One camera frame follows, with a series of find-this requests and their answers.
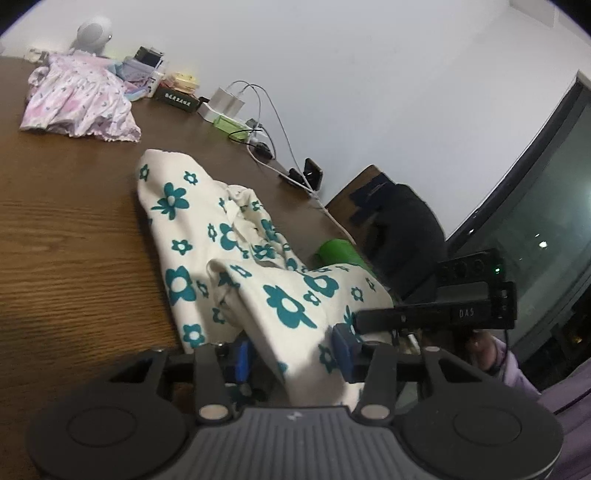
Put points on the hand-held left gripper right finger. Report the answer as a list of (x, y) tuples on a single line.
[(344, 357)]

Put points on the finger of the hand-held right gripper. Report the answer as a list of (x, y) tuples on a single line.
[(378, 321)]

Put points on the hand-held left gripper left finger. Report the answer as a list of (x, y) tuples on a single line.
[(240, 361)]

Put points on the cream dress with teal flowers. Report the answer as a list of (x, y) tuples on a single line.
[(277, 300)]

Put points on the person's right forearm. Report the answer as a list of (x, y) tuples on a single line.
[(531, 378)]

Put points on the person's right hand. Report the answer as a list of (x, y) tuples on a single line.
[(487, 353)]

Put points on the green cup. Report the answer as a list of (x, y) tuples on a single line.
[(339, 256)]

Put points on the dark glass window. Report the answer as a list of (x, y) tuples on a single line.
[(545, 221)]

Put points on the phone on black stand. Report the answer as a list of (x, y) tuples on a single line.
[(311, 173)]

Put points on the black plug adapter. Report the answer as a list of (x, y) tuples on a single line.
[(263, 148)]

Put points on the light green case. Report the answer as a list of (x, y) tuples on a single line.
[(231, 127)]

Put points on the white power strip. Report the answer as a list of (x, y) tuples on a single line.
[(208, 112)]

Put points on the white charger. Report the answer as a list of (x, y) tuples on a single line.
[(219, 98), (235, 105)]

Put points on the flat black box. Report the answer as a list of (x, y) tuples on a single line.
[(178, 99)]

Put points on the stack of yellow notes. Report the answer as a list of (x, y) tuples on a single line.
[(182, 82)]

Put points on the small white bottle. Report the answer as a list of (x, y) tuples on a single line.
[(156, 83)]

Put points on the folded pink cloth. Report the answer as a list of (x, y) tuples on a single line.
[(131, 76)]

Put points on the pink floral dress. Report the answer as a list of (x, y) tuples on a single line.
[(78, 99)]

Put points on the black charger box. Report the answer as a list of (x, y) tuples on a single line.
[(148, 57)]

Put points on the white robot speaker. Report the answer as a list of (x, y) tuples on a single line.
[(92, 34)]

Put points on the white letter ornament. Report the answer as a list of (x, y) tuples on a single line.
[(37, 55)]

